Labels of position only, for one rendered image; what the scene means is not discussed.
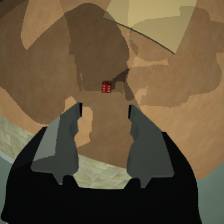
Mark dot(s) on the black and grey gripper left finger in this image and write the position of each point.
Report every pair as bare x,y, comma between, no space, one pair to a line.
46,159

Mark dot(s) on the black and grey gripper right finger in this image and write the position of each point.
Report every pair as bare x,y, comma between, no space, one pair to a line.
156,160

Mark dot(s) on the translucent tan mat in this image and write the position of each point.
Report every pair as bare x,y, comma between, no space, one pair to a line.
164,21

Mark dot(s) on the red die with white pips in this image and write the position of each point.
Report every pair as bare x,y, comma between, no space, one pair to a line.
106,87

